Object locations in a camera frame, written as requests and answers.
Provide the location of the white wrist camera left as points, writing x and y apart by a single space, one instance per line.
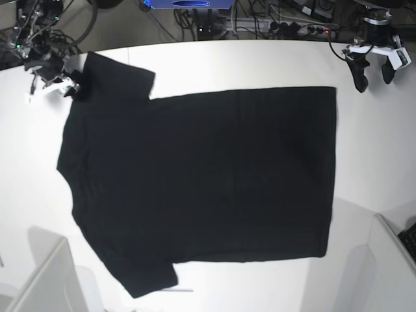
399 58

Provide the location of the black keyboard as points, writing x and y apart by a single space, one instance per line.
408 239

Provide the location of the white power strip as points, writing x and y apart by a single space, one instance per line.
268 28

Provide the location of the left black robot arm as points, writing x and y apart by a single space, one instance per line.
377 10

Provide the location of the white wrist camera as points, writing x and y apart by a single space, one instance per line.
32 99
399 58

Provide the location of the left gripper with bracket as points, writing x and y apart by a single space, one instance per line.
375 36

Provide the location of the right gripper with bracket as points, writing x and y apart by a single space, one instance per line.
50 75

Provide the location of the black T-shirt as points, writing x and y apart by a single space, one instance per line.
232 176

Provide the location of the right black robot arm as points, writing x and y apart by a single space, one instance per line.
45 51

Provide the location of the blue box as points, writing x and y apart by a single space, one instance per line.
171 4

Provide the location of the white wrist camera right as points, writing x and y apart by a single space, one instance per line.
32 99

